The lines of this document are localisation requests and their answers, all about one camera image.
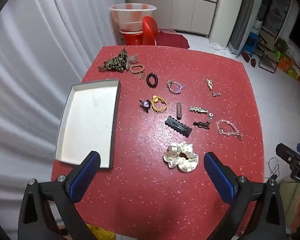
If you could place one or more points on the pair of red slippers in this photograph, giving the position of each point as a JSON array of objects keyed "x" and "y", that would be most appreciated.
[{"x": 248, "y": 58}]

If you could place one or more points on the small silver hair clip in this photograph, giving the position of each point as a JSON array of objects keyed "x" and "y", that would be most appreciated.
[{"x": 216, "y": 94}]

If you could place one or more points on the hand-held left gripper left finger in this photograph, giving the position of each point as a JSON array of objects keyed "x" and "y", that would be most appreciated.
[{"x": 86, "y": 175}]

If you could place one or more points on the leopard print scrunchie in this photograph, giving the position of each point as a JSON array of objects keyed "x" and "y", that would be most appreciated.
[{"x": 115, "y": 62}]

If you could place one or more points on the white polka dot scrunchie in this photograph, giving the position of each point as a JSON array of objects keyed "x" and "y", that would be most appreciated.
[{"x": 182, "y": 163}]

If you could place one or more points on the white cabinet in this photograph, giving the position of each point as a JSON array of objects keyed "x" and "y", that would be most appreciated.
[{"x": 185, "y": 10}]

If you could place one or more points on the black folding frame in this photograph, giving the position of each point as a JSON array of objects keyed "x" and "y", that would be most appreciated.
[{"x": 267, "y": 66}]

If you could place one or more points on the gold rabbit hair clip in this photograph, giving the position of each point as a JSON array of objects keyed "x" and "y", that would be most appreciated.
[{"x": 209, "y": 84}]

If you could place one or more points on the yellow plastic bag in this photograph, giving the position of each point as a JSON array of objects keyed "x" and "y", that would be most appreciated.
[{"x": 100, "y": 232}]

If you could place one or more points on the translucent plastic basin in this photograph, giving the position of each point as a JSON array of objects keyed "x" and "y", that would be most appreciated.
[{"x": 130, "y": 13}]

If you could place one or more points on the red plastic stool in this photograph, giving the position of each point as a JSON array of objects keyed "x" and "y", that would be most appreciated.
[{"x": 148, "y": 31}]

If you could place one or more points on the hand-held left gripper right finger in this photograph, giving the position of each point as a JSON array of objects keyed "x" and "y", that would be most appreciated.
[{"x": 220, "y": 177}]

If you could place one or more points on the white shallow box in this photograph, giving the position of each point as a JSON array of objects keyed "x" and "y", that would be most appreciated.
[{"x": 87, "y": 122}]

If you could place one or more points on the grey curtain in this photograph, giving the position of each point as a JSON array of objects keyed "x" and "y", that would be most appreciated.
[{"x": 242, "y": 15}]

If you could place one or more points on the silver star hair clip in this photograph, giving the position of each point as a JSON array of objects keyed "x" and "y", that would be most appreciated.
[{"x": 197, "y": 109}]

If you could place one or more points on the blue plastic stool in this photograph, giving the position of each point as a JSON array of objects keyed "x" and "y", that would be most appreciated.
[{"x": 251, "y": 41}]

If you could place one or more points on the silver charm pendant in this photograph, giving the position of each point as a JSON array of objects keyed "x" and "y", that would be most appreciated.
[{"x": 210, "y": 116}]

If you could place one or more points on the white curtain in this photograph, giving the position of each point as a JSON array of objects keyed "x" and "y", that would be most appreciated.
[{"x": 27, "y": 80}]

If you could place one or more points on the red cloth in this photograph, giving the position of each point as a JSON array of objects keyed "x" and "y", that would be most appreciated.
[{"x": 171, "y": 39}]

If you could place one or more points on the black scalloped snap clip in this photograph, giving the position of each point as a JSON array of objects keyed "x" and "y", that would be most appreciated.
[{"x": 178, "y": 127}]

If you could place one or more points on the brown oval hair clip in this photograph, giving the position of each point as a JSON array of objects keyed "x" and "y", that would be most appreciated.
[{"x": 179, "y": 110}]

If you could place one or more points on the clear plastic hair claw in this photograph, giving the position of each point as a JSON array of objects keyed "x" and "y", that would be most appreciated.
[{"x": 132, "y": 59}]

